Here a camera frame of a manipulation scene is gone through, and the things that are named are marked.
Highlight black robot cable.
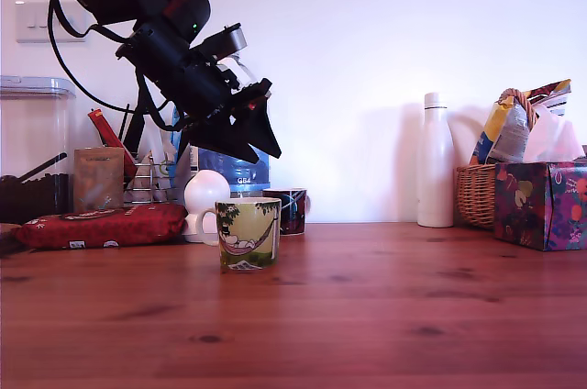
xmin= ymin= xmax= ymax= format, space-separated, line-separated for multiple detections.
xmin=135 ymin=72 xmax=179 ymax=131
xmin=47 ymin=0 xmax=143 ymax=114
xmin=57 ymin=0 xmax=134 ymax=41

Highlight white paper packet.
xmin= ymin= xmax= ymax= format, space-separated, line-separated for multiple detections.
xmin=137 ymin=131 xmax=178 ymax=182

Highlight dark coffee beans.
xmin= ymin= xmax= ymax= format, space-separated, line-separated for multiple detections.
xmin=0 ymin=172 xmax=71 ymax=225

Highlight black kitchen utensil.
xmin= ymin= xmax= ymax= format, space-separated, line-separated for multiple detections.
xmin=117 ymin=104 xmax=138 ymax=154

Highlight small white round camera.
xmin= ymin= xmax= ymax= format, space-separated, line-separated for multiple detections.
xmin=183 ymin=169 xmax=231 ymax=244

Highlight large blue water bottle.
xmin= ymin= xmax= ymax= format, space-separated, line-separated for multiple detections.
xmin=170 ymin=52 xmax=272 ymax=193

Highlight dark purple print mug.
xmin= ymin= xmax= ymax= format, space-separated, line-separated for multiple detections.
xmin=261 ymin=186 xmax=309 ymax=237

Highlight brown paper pouch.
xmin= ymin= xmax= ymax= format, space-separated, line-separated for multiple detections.
xmin=73 ymin=147 xmax=126 ymax=215

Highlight white tissue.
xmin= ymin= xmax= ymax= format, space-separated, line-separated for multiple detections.
xmin=522 ymin=104 xmax=587 ymax=164

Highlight green cartoon print mug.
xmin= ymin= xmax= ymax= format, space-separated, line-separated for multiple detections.
xmin=196 ymin=197 xmax=282 ymax=273

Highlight black scoop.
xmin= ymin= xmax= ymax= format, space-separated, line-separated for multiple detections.
xmin=17 ymin=152 xmax=69 ymax=184

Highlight yellow blue snack bag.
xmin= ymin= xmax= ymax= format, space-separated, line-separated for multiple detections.
xmin=471 ymin=79 xmax=573 ymax=165

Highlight red stick packet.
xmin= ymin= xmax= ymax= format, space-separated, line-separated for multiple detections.
xmin=88 ymin=108 xmax=138 ymax=179

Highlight clear plastic storage container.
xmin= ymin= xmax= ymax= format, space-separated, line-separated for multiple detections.
xmin=0 ymin=75 xmax=77 ymax=225

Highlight white wall light switch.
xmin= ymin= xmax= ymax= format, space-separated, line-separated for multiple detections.
xmin=16 ymin=0 xmax=88 ymax=44

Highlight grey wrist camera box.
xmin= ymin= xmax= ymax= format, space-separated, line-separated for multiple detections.
xmin=197 ymin=23 xmax=249 ymax=62

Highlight metal wire rack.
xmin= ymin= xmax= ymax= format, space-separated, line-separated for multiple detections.
xmin=122 ymin=152 xmax=181 ymax=205

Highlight white metal bottle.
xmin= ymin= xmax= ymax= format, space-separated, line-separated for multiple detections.
xmin=416 ymin=92 xmax=455 ymax=228

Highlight wicker basket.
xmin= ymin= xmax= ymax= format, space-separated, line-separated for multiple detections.
xmin=454 ymin=88 xmax=540 ymax=230

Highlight red coffee bag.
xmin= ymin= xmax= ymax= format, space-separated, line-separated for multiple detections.
xmin=11 ymin=203 xmax=189 ymax=251

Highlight floral tissue box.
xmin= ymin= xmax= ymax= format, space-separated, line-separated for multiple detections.
xmin=493 ymin=161 xmax=587 ymax=252

